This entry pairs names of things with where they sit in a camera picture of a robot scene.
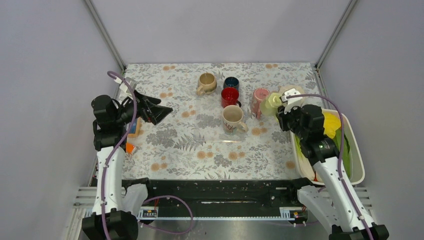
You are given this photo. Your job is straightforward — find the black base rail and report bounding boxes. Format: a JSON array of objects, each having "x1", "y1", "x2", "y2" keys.
[{"x1": 121, "y1": 178, "x2": 307, "y2": 220}]

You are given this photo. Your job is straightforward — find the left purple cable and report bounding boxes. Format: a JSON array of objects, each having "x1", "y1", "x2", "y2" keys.
[{"x1": 100, "y1": 70, "x2": 195, "y2": 240}]

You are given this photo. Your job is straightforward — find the floral tablecloth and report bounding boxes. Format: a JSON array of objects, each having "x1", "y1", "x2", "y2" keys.
[{"x1": 122, "y1": 62, "x2": 319, "y2": 180}]

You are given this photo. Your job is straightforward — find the purple cable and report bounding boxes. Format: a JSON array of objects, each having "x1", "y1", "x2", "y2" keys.
[
  {"x1": 286, "y1": 94, "x2": 375, "y2": 240},
  {"x1": 100, "y1": 70, "x2": 195, "y2": 240}
]

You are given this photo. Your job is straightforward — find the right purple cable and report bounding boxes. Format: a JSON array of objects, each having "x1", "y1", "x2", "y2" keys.
[{"x1": 286, "y1": 94, "x2": 375, "y2": 240}]

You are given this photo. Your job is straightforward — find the toy yellow vegetable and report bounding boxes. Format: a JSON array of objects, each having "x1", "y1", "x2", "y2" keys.
[{"x1": 323, "y1": 112, "x2": 342, "y2": 139}]

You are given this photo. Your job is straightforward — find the light green mug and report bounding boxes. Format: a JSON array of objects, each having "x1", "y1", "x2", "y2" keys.
[{"x1": 259, "y1": 92, "x2": 284, "y2": 117}]

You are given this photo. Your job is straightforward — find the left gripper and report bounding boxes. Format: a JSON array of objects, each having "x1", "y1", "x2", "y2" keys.
[{"x1": 114, "y1": 89, "x2": 173, "y2": 125}]

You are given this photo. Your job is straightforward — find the clear plastic tray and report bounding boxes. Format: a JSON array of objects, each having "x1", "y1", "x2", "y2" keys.
[{"x1": 194, "y1": 85, "x2": 247, "y2": 143}]

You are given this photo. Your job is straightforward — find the white plastic basket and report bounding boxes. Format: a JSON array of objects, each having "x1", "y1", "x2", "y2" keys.
[{"x1": 290, "y1": 114, "x2": 365, "y2": 186}]

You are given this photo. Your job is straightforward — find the toy green bok choy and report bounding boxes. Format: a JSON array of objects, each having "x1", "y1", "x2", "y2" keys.
[{"x1": 294, "y1": 129, "x2": 352, "y2": 182}]

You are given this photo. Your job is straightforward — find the orange small package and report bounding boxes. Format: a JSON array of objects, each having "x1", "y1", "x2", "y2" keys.
[{"x1": 125, "y1": 142, "x2": 137, "y2": 155}]

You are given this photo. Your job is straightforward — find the red mug black handle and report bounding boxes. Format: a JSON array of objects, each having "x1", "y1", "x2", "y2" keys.
[{"x1": 221, "y1": 87, "x2": 242, "y2": 108}]

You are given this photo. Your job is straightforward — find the pink ghost mug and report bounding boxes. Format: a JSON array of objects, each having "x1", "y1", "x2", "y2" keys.
[{"x1": 250, "y1": 87, "x2": 270, "y2": 120}]

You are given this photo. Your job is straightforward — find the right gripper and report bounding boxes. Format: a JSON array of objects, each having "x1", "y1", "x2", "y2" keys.
[{"x1": 275, "y1": 101, "x2": 308, "y2": 140}]

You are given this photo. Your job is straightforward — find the yellow sponge blue label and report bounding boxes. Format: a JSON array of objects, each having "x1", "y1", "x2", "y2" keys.
[{"x1": 127, "y1": 117, "x2": 142, "y2": 138}]

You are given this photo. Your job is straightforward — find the tall cream illustrated mug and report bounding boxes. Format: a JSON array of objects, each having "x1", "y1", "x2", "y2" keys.
[{"x1": 222, "y1": 105, "x2": 249, "y2": 134}]

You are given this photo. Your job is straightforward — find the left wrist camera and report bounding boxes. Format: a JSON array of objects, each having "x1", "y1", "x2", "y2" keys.
[{"x1": 114, "y1": 76, "x2": 139, "y2": 97}]

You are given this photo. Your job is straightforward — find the blue ribbed mug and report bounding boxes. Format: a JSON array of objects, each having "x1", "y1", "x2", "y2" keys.
[{"x1": 223, "y1": 76, "x2": 240, "y2": 91}]

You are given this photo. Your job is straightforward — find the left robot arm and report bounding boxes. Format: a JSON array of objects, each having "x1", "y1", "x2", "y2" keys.
[{"x1": 81, "y1": 91, "x2": 173, "y2": 240}]

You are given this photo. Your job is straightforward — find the beige round mug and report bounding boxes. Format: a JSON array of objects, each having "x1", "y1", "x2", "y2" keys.
[{"x1": 196, "y1": 72, "x2": 217, "y2": 96}]

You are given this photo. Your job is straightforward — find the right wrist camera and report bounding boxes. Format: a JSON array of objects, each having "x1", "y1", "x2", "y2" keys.
[{"x1": 279, "y1": 87, "x2": 304, "y2": 114}]

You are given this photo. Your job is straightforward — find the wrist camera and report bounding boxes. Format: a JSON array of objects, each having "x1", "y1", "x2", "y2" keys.
[
  {"x1": 114, "y1": 76, "x2": 139, "y2": 97},
  {"x1": 279, "y1": 87, "x2": 304, "y2": 114}
]

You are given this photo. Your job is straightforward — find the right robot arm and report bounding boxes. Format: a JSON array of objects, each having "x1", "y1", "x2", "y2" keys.
[{"x1": 276, "y1": 104, "x2": 389, "y2": 240}]

